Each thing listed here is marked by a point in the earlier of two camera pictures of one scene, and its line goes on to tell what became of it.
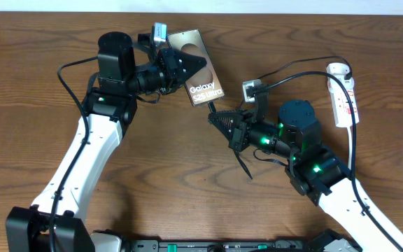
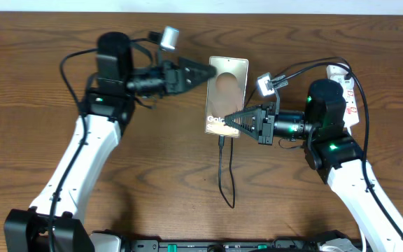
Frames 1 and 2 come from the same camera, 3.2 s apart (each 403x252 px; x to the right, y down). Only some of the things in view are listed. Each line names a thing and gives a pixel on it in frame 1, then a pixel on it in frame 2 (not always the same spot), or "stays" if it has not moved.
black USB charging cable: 347,76 to 348,73
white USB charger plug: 338,69 stays
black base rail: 229,246 stays
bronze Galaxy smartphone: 205,85 to 226,94
